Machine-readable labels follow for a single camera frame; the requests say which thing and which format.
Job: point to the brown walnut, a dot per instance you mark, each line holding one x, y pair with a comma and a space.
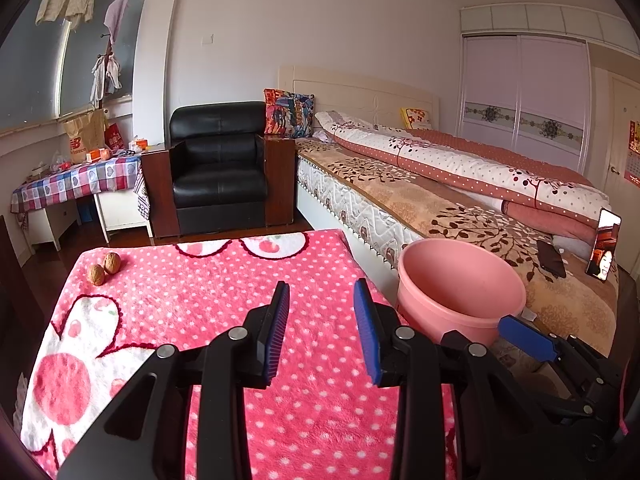
96, 275
112, 263

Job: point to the wooden coat rack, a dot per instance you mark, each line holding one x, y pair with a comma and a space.
109, 47

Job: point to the white table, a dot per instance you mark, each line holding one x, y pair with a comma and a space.
117, 212

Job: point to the white wardrobe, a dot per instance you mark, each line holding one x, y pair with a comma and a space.
525, 85

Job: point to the yellow pillow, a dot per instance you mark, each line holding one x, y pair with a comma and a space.
417, 117

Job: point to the side table with checked cloth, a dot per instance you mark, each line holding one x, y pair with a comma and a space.
75, 180

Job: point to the black smartphone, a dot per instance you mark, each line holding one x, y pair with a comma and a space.
551, 257

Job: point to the grey window blind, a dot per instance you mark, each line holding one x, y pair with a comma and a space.
130, 50
30, 60

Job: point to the brown paper bag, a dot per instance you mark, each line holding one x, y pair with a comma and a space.
85, 135

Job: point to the beige floral cloth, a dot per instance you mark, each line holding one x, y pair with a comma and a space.
520, 362

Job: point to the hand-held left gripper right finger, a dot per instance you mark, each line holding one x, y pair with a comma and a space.
367, 332

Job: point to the pink plastic basin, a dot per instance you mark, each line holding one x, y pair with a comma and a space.
460, 285

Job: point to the red bag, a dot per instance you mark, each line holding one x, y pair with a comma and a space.
115, 137

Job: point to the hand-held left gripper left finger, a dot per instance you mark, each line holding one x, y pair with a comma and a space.
277, 332

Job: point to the white garment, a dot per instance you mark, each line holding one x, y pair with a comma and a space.
105, 77

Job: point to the brown floral bedspread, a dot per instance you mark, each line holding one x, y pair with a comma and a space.
450, 220

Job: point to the white patterned cloth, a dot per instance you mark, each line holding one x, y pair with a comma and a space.
20, 400

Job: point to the orange box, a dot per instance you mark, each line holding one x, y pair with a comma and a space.
140, 144
97, 155

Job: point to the cream door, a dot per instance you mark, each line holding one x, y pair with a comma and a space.
617, 135

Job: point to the pink polka dot blanket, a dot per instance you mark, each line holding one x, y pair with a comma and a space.
200, 310

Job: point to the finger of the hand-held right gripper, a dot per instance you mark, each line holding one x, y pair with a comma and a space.
545, 395
527, 340

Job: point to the colourful printed cushion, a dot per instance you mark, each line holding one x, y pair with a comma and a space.
289, 112

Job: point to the upright smartphone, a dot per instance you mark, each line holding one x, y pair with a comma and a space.
606, 245

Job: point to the white charger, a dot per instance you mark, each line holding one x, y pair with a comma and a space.
529, 315

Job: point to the pink cloth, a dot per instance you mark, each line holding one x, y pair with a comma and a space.
116, 17

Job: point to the black leather armchair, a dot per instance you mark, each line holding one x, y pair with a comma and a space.
220, 165
10, 260

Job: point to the bed with cream headboard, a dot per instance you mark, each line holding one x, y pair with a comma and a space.
340, 200

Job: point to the red wall calendar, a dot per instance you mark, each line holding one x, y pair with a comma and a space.
632, 150

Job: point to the blue bin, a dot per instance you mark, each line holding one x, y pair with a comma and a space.
87, 212

